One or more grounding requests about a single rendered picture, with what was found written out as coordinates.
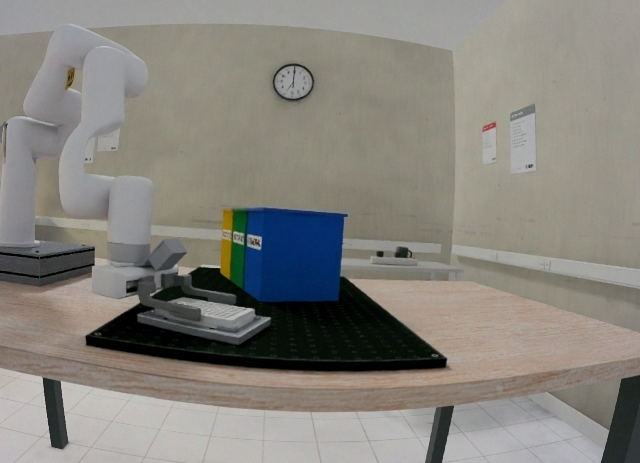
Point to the green open-top bin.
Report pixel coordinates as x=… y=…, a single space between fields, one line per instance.
x=239 y=246

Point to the blue bin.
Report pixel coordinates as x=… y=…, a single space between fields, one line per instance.
x=293 y=255

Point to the yellow open-top bin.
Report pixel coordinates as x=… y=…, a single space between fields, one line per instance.
x=226 y=247

